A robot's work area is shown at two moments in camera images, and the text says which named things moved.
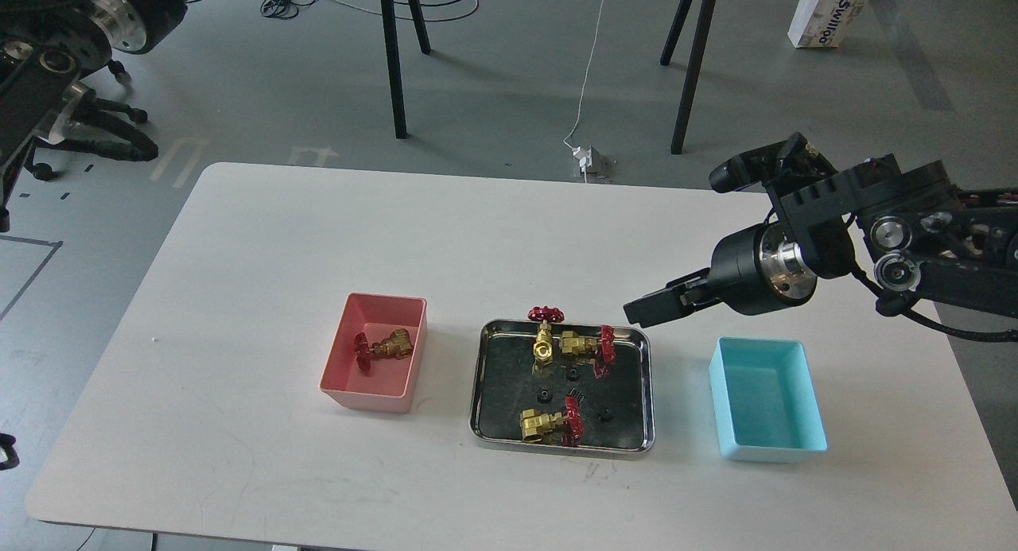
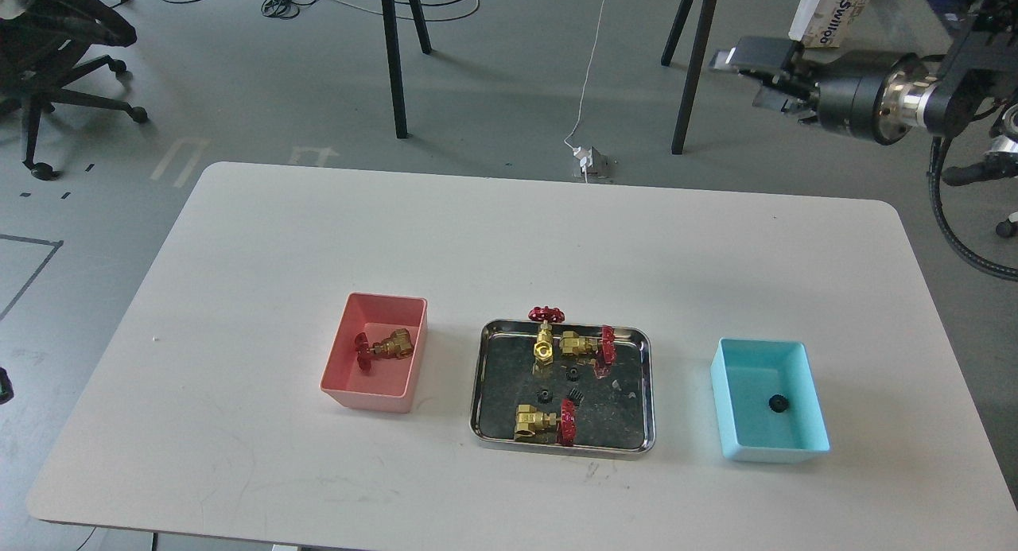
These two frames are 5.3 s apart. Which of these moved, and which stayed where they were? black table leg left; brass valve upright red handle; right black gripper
Moved: right black gripper
Stayed: black table leg left; brass valve upright red handle
